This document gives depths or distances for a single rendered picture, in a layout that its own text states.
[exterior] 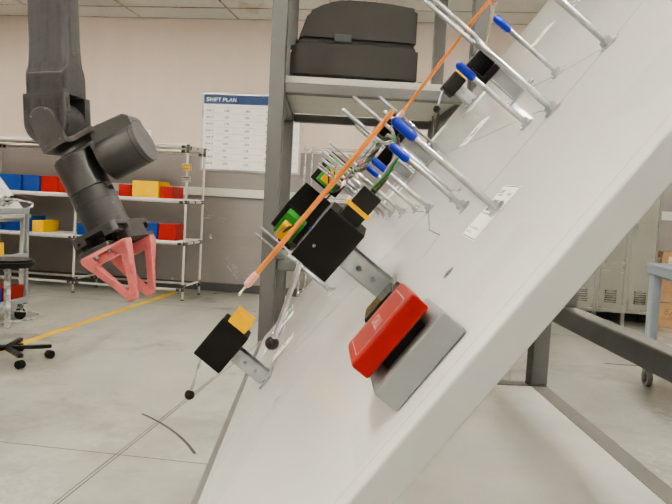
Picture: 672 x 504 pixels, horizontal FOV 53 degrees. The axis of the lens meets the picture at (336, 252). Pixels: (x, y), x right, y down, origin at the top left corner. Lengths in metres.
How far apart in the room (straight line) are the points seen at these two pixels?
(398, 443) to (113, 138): 0.67
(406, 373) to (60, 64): 0.71
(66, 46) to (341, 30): 0.84
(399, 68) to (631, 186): 1.34
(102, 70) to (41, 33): 8.23
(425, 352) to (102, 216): 0.63
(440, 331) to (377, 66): 1.33
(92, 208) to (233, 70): 7.71
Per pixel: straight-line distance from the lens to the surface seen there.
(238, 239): 8.43
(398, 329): 0.35
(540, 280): 0.33
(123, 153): 0.91
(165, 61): 8.90
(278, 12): 1.60
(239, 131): 8.44
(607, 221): 0.34
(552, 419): 1.35
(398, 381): 0.36
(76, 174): 0.93
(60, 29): 0.97
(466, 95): 1.33
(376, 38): 1.67
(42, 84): 0.96
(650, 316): 5.22
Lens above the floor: 1.18
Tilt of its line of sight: 4 degrees down
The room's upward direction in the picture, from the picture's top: 3 degrees clockwise
